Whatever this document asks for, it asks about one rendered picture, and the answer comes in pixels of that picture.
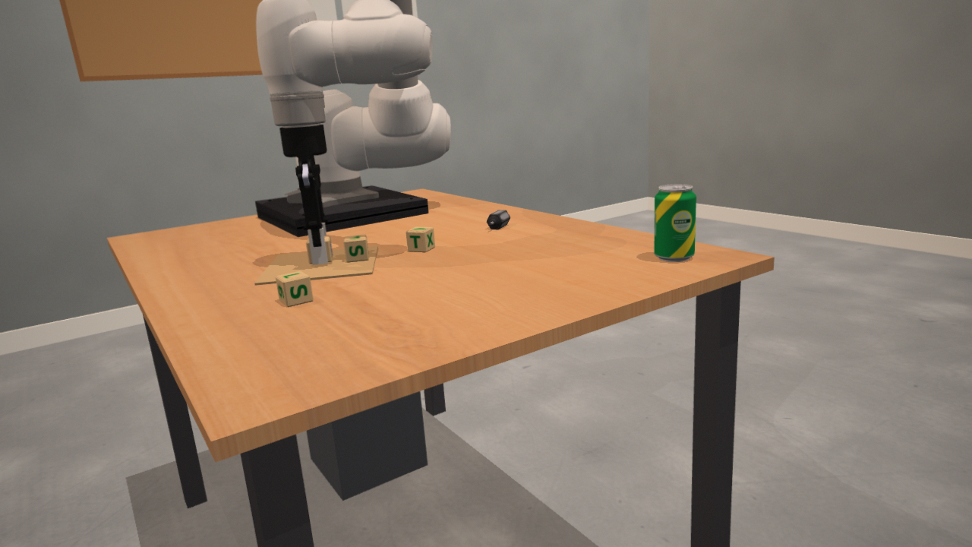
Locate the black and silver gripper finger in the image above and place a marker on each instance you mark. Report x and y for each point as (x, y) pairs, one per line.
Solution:
(311, 207)
(323, 220)

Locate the green and yellow drink can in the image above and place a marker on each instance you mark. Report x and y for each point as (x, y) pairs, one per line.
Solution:
(675, 223)

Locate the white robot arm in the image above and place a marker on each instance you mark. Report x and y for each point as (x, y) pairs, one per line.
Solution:
(378, 42)

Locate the tan flat mat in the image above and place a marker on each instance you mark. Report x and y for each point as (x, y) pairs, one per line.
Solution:
(338, 267)

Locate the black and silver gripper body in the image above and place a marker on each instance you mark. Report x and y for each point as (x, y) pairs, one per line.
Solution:
(304, 143)

